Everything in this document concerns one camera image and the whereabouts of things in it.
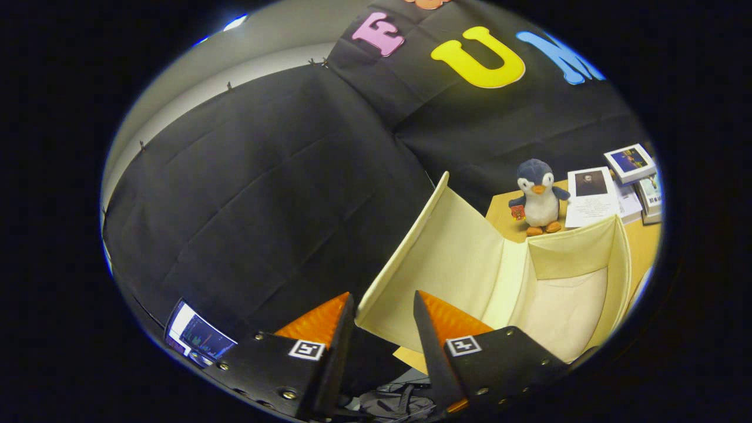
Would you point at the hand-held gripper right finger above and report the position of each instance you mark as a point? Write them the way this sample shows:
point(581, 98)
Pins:
point(432, 358)

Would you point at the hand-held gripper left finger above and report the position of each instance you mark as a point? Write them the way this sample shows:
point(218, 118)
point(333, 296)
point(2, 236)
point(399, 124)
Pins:
point(338, 352)

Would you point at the cream fabric storage box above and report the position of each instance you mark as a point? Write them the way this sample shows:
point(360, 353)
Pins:
point(446, 264)

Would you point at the computer monitor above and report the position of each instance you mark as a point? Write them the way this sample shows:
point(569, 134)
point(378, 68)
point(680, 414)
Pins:
point(197, 335)

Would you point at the black backdrop cloth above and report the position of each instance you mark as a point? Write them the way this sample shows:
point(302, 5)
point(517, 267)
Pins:
point(264, 194)

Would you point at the grey penguin plush toy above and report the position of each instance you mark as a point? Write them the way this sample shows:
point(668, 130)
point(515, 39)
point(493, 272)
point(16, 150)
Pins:
point(537, 197)

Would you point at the book with portrait cover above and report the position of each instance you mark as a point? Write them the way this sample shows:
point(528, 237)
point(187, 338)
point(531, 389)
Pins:
point(590, 202)

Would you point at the white text booklet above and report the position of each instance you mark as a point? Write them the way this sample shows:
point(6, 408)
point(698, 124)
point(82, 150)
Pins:
point(628, 202)

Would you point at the white book with sea picture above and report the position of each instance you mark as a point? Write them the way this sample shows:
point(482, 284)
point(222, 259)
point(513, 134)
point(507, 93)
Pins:
point(651, 194)

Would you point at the book with blue picture cover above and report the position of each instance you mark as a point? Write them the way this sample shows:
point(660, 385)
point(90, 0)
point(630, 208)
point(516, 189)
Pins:
point(628, 160)

